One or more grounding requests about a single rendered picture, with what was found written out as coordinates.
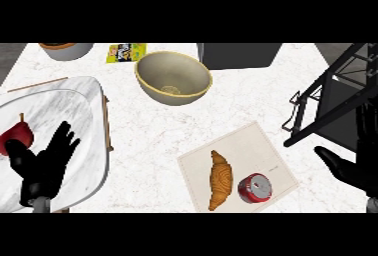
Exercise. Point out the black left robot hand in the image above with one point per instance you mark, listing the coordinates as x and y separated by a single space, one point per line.
44 166

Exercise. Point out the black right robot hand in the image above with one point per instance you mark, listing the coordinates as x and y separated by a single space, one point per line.
354 173

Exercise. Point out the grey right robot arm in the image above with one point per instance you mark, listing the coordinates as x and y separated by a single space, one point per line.
372 205

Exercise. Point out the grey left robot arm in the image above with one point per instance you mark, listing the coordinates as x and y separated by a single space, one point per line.
41 205

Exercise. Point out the red can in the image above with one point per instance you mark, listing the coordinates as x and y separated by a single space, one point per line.
253 188

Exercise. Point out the beige placemat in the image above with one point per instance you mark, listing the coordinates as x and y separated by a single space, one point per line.
251 146

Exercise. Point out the white marble plate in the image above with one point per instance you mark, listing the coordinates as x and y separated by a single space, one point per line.
63 133

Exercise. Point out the red pear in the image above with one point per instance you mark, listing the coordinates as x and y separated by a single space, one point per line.
17 135

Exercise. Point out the golden croissant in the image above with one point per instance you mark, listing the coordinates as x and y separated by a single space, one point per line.
220 180

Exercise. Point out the grey pot with orange rim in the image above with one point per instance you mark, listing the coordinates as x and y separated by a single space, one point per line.
66 50

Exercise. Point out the beige bowl with yellow rim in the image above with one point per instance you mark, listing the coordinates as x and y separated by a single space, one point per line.
171 78

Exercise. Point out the yellow snack packet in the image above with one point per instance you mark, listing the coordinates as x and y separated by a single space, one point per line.
125 52

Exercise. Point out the dark grey box appliance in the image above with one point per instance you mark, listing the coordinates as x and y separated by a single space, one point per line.
237 55

